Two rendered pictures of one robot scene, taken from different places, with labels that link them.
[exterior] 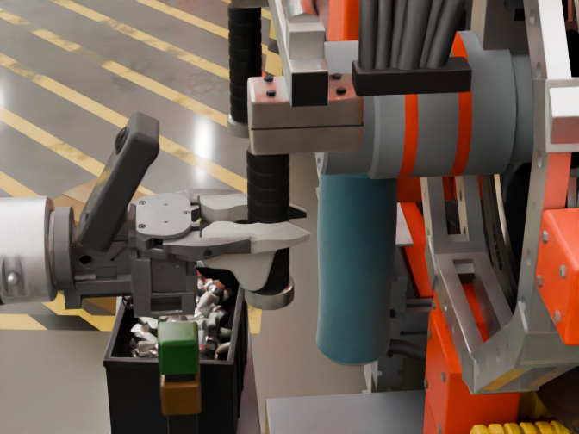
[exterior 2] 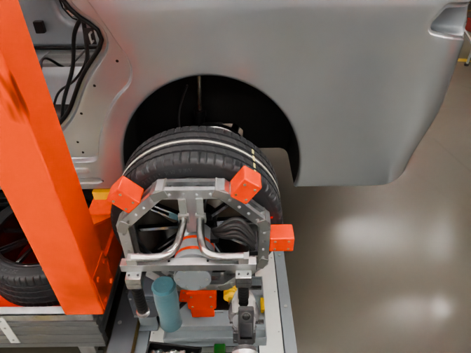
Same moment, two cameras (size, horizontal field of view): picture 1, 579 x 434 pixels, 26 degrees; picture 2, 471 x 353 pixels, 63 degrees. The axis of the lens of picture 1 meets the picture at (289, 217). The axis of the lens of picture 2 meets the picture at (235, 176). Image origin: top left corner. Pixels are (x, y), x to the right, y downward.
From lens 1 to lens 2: 129 cm
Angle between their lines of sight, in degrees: 68
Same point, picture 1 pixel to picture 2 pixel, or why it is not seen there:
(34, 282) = not seen: outside the picture
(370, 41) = (252, 244)
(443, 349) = (204, 293)
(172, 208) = not seen: hidden behind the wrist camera
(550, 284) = (281, 246)
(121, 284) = not seen: hidden behind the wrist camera
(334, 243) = (174, 306)
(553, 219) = (275, 237)
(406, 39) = (252, 237)
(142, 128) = (249, 308)
